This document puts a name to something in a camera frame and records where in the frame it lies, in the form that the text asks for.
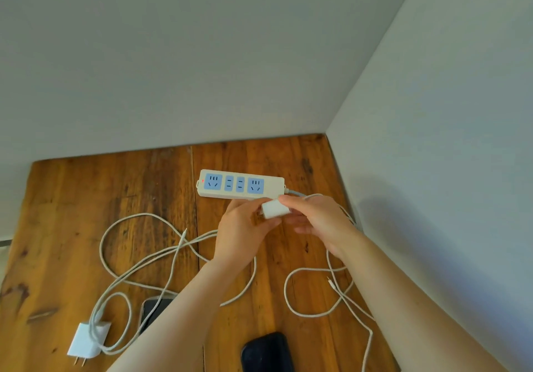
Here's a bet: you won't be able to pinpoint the person's left hand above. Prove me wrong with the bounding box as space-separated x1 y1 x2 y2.
212 198 282 266

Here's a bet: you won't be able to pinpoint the person's right hand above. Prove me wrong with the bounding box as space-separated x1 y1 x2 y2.
278 194 365 260

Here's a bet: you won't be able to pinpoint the small white charger adapter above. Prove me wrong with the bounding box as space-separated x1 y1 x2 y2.
259 199 291 220

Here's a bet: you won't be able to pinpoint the person's left forearm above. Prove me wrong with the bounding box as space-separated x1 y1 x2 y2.
106 255 257 372

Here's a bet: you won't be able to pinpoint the person's right forearm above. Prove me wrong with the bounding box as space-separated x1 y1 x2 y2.
333 233 508 372

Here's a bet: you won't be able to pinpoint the white power strip blue sockets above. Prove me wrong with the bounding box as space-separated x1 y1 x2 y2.
196 169 286 200

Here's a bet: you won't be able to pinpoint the black smartphone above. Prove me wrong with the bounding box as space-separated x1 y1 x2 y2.
241 332 295 372

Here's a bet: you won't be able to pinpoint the dark smartphone with silver edge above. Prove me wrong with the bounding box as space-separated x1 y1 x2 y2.
138 296 178 335

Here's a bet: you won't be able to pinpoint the white charger adapter with prongs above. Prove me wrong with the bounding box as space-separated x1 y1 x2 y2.
67 321 112 367

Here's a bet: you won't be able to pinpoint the thin white charging cable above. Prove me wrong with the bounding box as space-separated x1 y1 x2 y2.
284 194 375 372

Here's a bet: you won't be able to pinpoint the long white charging cable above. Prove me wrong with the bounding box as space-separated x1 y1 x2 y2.
89 213 257 356

